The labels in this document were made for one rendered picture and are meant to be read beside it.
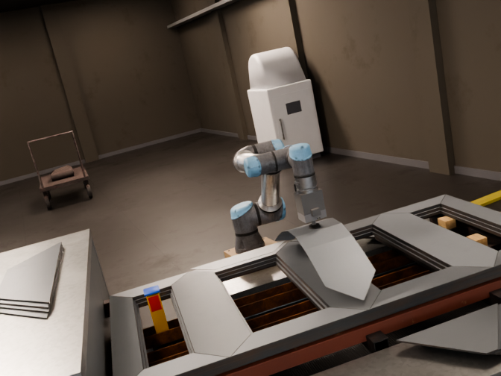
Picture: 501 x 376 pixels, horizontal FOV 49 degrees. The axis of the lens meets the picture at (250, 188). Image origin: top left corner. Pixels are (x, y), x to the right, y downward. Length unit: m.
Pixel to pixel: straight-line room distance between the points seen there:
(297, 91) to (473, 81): 2.76
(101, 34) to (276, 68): 6.04
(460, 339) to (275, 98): 6.07
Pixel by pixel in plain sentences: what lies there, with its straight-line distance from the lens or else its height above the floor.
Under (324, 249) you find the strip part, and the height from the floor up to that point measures 0.99.
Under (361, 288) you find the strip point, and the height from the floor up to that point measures 0.89.
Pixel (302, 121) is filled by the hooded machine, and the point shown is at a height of 0.56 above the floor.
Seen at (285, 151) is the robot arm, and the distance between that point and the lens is 1.98.
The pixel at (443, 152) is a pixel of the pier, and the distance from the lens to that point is 6.02.
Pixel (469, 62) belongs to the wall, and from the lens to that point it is 5.64.
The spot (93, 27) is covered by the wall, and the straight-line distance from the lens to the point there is 12.86.
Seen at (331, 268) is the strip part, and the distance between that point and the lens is 1.82.
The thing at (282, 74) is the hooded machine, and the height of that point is 1.23.
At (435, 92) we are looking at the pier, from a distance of 5.90.
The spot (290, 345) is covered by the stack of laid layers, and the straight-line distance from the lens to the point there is 1.68.
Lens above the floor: 1.69
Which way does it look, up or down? 14 degrees down
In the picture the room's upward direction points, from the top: 12 degrees counter-clockwise
